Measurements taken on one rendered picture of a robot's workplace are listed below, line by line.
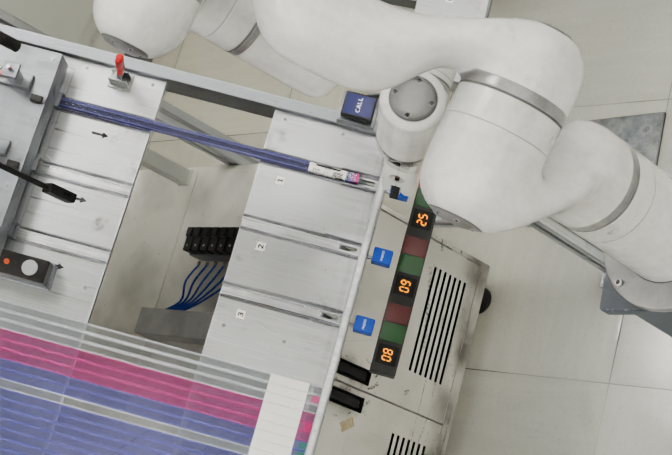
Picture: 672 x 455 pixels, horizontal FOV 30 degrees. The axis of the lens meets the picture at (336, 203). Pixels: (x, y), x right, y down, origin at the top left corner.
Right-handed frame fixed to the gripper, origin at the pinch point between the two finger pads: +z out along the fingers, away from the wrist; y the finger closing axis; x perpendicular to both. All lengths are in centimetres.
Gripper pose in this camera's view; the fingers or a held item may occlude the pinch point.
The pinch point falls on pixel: (400, 173)
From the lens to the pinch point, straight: 186.4
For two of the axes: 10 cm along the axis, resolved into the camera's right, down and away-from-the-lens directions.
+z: 0.0, 2.8, 9.6
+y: 2.5, -9.3, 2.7
